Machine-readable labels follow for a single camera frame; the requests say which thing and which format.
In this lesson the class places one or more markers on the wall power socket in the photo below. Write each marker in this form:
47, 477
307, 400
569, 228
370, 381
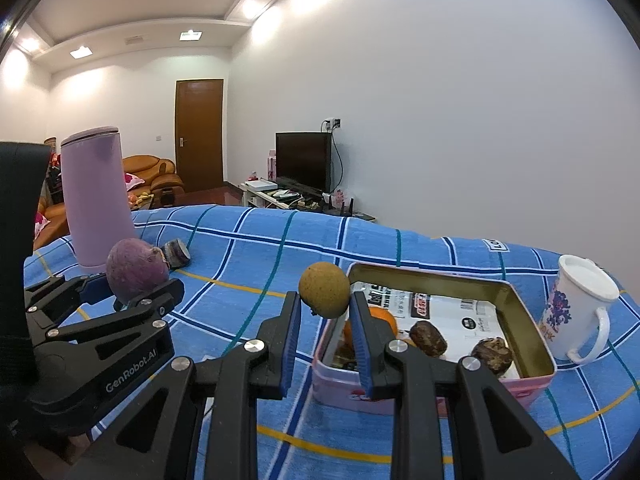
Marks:
332, 124

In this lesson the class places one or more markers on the coffee table with fruit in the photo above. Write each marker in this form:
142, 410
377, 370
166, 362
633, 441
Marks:
145, 201

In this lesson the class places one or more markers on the blue plaid blanket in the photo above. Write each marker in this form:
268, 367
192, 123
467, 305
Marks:
250, 240

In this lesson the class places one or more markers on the small olive-brown round fruit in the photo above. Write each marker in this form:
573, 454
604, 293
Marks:
324, 290

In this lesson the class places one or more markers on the dried brown fruit half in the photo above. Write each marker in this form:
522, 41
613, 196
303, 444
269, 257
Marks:
428, 337

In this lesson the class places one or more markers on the black router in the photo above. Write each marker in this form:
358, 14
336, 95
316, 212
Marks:
360, 212

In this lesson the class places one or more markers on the black television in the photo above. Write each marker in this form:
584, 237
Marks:
302, 160

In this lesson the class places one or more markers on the brown wooden door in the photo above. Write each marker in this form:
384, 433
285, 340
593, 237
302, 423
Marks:
200, 130

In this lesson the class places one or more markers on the dark cabinet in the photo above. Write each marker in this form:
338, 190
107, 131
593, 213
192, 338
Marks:
52, 170

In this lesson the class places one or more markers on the square ceiling light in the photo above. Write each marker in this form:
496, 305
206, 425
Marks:
191, 35
81, 52

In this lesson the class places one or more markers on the dark brown wrinkled fruit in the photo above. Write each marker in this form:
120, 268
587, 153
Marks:
492, 355

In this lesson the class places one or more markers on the pink floral cushion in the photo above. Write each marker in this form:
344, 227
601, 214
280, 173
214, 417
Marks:
132, 181
41, 222

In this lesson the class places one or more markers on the white set-top box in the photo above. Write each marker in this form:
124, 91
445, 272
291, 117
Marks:
262, 184

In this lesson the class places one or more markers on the pink tin box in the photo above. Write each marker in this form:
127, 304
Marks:
335, 385

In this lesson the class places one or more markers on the printed paper sheet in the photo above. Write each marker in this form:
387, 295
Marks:
450, 310

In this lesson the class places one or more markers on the white television stand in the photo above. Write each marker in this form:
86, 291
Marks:
260, 195

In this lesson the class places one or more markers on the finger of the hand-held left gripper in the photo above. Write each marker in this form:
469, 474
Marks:
92, 287
145, 305

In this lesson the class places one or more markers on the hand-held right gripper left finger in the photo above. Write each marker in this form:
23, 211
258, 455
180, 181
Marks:
291, 340

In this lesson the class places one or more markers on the purple thermos bottle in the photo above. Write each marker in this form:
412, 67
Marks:
97, 195

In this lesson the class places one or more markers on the pink box beside television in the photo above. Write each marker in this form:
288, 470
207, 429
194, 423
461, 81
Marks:
271, 165

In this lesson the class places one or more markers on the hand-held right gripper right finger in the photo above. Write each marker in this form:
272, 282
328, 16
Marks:
361, 340

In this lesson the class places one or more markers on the purple passion fruit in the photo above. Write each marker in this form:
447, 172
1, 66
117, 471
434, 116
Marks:
137, 270

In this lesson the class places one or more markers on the orange leather armchair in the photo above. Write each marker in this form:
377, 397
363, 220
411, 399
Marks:
157, 175

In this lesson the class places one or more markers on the large orange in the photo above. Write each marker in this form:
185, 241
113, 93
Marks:
382, 321

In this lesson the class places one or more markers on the white floral mug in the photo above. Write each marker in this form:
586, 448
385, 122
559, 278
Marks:
575, 310

